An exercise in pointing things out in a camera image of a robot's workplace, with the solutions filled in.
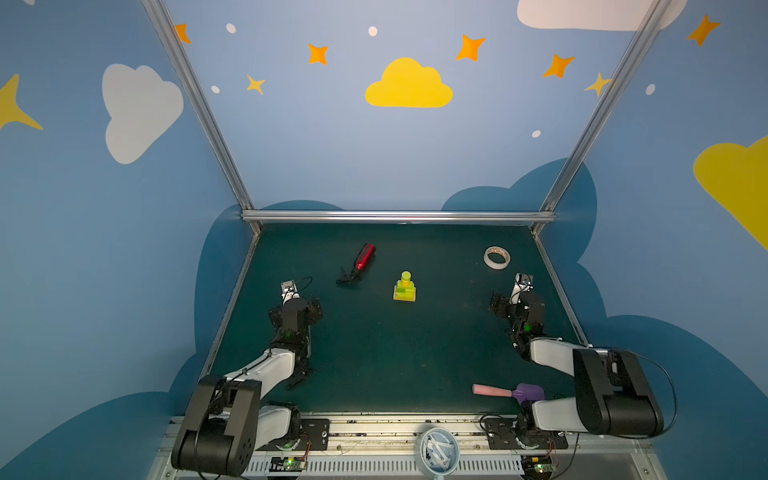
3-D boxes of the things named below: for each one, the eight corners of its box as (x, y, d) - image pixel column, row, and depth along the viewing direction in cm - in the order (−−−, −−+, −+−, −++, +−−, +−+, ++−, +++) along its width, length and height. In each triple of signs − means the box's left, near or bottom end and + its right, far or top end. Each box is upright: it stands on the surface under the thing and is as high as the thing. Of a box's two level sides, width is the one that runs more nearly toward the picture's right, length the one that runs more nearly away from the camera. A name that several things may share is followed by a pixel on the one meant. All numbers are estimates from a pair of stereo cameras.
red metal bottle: (338, 283, 105) (337, 279, 103) (367, 246, 117) (366, 242, 115) (350, 288, 104) (349, 284, 102) (378, 251, 116) (377, 246, 114)
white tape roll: (486, 269, 112) (489, 264, 110) (482, 251, 118) (484, 246, 116) (510, 269, 112) (513, 264, 110) (504, 251, 118) (507, 246, 116)
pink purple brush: (474, 402, 82) (477, 399, 80) (472, 385, 85) (474, 383, 83) (543, 402, 82) (547, 400, 80) (538, 386, 85) (542, 383, 83)
